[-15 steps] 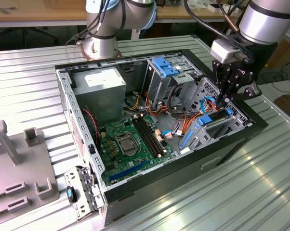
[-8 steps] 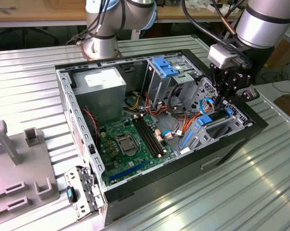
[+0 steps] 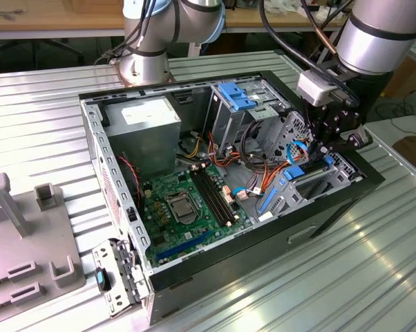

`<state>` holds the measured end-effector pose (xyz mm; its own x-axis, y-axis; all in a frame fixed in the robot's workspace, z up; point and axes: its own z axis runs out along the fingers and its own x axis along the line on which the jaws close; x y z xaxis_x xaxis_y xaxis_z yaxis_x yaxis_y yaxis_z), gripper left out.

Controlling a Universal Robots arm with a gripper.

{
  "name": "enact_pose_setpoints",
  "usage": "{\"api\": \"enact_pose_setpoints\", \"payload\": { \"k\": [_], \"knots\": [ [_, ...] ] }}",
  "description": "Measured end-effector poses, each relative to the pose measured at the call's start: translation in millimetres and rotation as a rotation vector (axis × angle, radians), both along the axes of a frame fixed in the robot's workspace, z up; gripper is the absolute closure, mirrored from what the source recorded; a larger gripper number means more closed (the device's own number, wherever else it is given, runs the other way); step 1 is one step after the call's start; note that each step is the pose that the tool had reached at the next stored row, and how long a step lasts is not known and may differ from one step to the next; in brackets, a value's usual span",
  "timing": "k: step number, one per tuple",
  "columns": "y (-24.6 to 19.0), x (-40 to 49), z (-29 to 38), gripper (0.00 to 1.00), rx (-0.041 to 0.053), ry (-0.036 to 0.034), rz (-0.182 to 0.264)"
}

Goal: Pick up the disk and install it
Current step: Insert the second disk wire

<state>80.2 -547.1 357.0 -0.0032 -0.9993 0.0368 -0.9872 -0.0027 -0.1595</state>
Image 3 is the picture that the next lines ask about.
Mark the black open PC case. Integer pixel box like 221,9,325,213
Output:
78,70,385,326

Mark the black case fan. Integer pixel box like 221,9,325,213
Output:
116,151,144,221

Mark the black blue latch clip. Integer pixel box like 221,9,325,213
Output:
95,266,112,291

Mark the grey metal disk bay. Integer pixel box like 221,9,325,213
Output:
256,112,363,222

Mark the multicoloured wire bundle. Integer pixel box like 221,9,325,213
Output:
176,129,285,200

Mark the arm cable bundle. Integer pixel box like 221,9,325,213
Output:
93,0,157,66

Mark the green motherboard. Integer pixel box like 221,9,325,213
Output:
142,165,256,269

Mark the CPU socket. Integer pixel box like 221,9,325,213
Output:
165,192,201,226

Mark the blue expansion slot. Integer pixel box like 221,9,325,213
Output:
155,230,211,263

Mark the grey parts rack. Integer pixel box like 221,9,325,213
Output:
0,172,88,314

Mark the large brown cardboard box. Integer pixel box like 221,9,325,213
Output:
384,57,416,100

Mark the grey hinged slot bracket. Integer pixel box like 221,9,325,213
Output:
92,237,150,320

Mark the silver CPU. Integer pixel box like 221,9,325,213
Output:
172,202,194,221

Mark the blue drive cage latch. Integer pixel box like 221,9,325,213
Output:
218,82,260,111

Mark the grey power supply unit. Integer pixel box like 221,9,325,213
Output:
103,95,182,179

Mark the hard disk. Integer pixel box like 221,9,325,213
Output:
258,155,335,216

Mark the grey metal drive cage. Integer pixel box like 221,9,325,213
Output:
207,77,292,163

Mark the black RAM slot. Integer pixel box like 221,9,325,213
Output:
199,169,235,227
203,168,239,225
194,169,231,228
190,170,228,228

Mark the long wooden desk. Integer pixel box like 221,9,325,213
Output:
0,0,350,39

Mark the black tool cable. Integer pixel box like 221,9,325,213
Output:
258,0,361,104

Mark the blue disk data wire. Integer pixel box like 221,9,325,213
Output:
232,140,314,199

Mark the multicoloured disk power wire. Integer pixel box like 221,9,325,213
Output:
263,142,314,195

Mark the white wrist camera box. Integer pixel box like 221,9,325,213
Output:
296,71,339,107

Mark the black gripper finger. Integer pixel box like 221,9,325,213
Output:
306,113,325,163
323,126,374,163

